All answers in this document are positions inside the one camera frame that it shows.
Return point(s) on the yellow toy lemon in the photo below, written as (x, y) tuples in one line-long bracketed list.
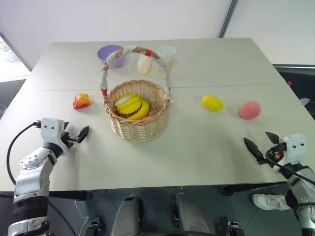
[(212, 102)]

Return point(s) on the cream plastic bottle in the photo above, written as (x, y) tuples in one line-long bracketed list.
[(144, 65)]

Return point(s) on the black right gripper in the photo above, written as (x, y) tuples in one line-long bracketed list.
[(275, 153)]

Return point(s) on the dark wall post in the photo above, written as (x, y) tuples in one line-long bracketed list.
[(227, 19)]

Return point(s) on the white sneaker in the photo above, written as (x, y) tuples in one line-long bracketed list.
[(268, 201)]

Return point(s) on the dark rounded robot leg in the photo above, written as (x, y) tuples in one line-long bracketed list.
[(189, 216), (126, 216)]

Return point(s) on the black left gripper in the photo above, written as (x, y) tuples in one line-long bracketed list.
[(67, 138)]

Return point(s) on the clear plastic cup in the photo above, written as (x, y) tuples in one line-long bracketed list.
[(166, 52)]

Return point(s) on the yellow toy banana bunch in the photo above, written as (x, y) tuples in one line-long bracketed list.
[(134, 105)]

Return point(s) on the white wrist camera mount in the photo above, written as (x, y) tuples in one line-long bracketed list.
[(51, 131), (294, 146)]

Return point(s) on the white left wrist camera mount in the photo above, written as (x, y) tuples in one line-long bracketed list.
[(51, 131)]

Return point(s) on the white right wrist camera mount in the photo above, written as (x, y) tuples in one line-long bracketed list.
[(294, 146)]

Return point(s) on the black table support bar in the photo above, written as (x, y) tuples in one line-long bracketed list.
[(243, 189), (71, 195)]

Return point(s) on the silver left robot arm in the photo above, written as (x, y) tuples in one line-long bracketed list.
[(30, 172)]

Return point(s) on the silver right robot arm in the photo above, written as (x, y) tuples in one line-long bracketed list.
[(304, 194)]

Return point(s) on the pink toy peach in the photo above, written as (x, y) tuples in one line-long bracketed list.
[(249, 110)]

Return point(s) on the purple plastic bowl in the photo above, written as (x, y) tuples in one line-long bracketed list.
[(108, 54)]

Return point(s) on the red orange toy mango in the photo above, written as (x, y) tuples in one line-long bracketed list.
[(82, 100)]

